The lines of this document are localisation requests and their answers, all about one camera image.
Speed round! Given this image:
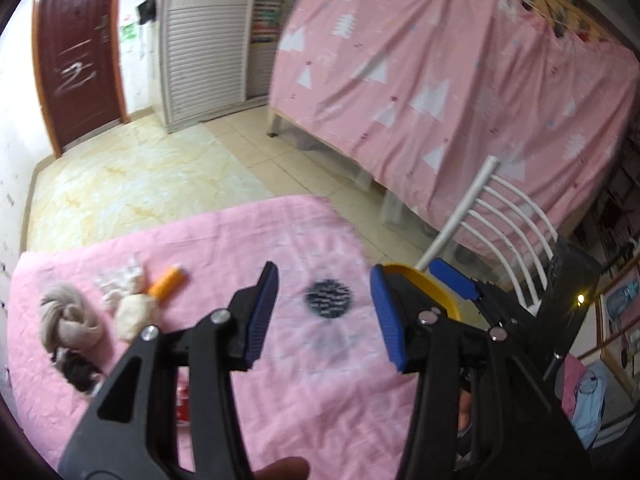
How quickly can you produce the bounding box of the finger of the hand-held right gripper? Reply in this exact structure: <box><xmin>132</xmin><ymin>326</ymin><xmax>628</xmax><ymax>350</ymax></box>
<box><xmin>429</xmin><ymin>258</ymin><xmax>485</xmax><ymax>302</ymax></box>

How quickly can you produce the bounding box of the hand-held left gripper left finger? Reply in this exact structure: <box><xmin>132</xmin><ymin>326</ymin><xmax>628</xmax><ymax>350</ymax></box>
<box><xmin>57</xmin><ymin>261</ymin><xmax>280</xmax><ymax>480</ymax></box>

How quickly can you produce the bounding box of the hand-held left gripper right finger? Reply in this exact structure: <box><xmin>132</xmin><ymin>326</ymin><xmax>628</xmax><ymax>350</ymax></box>
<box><xmin>369</xmin><ymin>264</ymin><xmax>593</xmax><ymax>480</ymax></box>

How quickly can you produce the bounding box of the yellow plastic bowl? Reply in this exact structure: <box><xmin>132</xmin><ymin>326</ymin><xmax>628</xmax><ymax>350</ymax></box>
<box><xmin>382</xmin><ymin>262</ymin><xmax>463</xmax><ymax>322</ymax></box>

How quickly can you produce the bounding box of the orange bottle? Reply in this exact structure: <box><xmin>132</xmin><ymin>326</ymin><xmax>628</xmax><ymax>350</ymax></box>
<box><xmin>147</xmin><ymin>265</ymin><xmax>188</xmax><ymax>303</ymax></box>

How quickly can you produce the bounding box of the white tissue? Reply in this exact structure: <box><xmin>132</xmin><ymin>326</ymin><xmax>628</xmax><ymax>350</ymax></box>
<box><xmin>95</xmin><ymin>255</ymin><xmax>146</xmax><ymax>306</ymax></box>

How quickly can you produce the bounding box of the person's left hand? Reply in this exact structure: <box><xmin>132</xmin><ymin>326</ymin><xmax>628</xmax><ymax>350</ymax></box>
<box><xmin>250</xmin><ymin>456</ymin><xmax>311</xmax><ymax>480</ymax></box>

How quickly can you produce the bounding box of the black spiky round object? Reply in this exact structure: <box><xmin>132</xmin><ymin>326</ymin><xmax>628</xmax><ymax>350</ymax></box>
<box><xmin>304</xmin><ymin>277</ymin><xmax>355</xmax><ymax>318</ymax></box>

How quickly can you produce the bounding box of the white slatted chair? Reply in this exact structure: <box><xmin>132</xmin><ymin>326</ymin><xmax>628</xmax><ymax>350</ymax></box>
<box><xmin>415</xmin><ymin>155</ymin><xmax>560</xmax><ymax>318</ymax></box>

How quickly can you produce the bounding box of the framed picture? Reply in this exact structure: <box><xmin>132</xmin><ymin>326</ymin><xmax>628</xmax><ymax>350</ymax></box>
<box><xmin>597</xmin><ymin>260</ymin><xmax>640</xmax><ymax>396</ymax></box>

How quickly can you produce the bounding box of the light blue garment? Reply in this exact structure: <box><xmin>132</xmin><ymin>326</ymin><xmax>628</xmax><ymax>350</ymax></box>
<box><xmin>570</xmin><ymin>362</ymin><xmax>611</xmax><ymax>448</ymax></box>

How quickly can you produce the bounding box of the pink table cloth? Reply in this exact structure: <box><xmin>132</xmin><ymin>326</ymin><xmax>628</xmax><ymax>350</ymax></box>
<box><xmin>9</xmin><ymin>195</ymin><xmax>436</xmax><ymax>476</ymax></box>

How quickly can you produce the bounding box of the red can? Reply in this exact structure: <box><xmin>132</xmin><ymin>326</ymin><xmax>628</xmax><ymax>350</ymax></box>
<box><xmin>176</xmin><ymin>367</ymin><xmax>192</xmax><ymax>423</ymax></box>

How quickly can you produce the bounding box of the cream rolled sock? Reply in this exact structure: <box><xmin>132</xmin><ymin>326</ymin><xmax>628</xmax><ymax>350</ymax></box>
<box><xmin>115</xmin><ymin>294</ymin><xmax>160</xmax><ymax>343</ymax></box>

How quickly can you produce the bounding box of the cluttered shelf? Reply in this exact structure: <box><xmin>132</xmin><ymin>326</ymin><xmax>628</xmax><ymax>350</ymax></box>
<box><xmin>575</xmin><ymin>125</ymin><xmax>640</xmax><ymax>281</ymax></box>

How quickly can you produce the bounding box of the wooden bunk bed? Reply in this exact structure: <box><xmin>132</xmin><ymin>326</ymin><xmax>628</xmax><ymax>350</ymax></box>
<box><xmin>270</xmin><ymin>0</ymin><xmax>636</xmax><ymax>231</ymax></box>

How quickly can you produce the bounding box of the beige rolled sock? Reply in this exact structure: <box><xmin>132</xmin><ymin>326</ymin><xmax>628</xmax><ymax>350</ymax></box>
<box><xmin>40</xmin><ymin>282</ymin><xmax>106</xmax><ymax>351</ymax></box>

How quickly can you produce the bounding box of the black and white cloth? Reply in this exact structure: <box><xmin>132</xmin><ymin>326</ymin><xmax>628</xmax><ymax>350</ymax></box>
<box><xmin>50</xmin><ymin>347</ymin><xmax>106</xmax><ymax>393</ymax></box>

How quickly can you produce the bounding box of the pink cloth covered bed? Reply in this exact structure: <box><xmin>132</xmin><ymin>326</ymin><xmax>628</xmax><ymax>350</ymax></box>
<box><xmin>270</xmin><ymin>0</ymin><xmax>640</xmax><ymax>256</ymax></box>

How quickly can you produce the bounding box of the white louvered wardrobe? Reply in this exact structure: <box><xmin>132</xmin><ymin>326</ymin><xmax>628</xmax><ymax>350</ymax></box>
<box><xmin>156</xmin><ymin>0</ymin><xmax>311</xmax><ymax>133</ymax></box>

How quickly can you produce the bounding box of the dark red door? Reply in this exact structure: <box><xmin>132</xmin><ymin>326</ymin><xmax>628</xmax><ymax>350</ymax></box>
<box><xmin>31</xmin><ymin>0</ymin><xmax>132</xmax><ymax>156</ymax></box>

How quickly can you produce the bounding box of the colourful wall poster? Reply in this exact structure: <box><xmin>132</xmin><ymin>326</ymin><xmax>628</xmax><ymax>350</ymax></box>
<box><xmin>251</xmin><ymin>0</ymin><xmax>290</xmax><ymax>46</ymax></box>

